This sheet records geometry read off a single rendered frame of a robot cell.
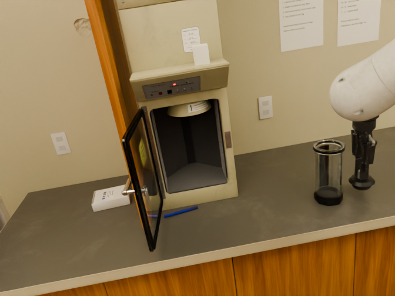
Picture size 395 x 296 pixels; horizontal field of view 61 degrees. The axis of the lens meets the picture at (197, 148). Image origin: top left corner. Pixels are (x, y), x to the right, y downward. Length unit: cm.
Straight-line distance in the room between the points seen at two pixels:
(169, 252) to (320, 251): 54
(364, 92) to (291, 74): 103
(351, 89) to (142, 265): 82
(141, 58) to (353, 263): 106
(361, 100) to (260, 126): 107
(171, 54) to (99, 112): 64
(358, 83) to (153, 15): 70
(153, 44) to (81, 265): 79
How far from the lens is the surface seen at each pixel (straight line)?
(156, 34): 119
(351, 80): 78
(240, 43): 167
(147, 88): 113
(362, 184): 139
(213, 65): 110
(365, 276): 151
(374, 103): 77
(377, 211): 135
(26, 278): 133
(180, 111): 127
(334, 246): 135
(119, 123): 116
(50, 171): 188
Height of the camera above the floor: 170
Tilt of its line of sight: 23 degrees down
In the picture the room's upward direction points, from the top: 9 degrees counter-clockwise
